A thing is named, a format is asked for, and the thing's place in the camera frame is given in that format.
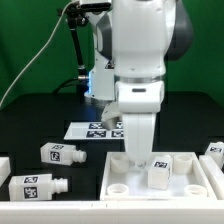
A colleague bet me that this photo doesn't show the grey cable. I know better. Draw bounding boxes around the grey cable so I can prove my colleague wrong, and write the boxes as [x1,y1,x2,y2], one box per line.
[0,0,81,109]

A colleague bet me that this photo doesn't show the white left rail block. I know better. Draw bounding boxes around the white left rail block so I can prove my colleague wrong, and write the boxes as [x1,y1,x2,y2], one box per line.
[0,157,11,187]

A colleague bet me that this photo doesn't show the black cable at base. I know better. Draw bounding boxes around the black cable at base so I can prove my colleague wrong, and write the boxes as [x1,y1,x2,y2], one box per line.
[51,77,88,94]

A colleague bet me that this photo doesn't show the white square tabletop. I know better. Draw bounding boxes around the white square tabletop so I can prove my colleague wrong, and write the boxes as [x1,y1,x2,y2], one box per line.
[100,152,217,201]

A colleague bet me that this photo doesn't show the white front rail fence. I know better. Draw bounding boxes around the white front rail fence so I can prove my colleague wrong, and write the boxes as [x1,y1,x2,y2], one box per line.
[0,200,224,224]

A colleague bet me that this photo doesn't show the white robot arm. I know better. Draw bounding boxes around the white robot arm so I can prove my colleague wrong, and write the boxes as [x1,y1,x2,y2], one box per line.
[80,0,193,164]

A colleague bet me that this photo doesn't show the white marker tag sheet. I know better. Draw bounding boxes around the white marker tag sheet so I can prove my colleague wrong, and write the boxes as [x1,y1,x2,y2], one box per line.
[64,122,123,140]

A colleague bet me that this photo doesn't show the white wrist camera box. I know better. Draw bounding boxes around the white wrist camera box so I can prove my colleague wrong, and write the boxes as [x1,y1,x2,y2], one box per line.
[101,101,121,130]

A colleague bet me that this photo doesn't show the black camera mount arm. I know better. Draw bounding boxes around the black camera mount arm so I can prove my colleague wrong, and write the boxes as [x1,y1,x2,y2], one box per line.
[54,2,88,94]

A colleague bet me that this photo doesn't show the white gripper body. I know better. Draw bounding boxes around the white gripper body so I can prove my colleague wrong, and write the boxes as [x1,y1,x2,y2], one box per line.
[122,113,156,163]

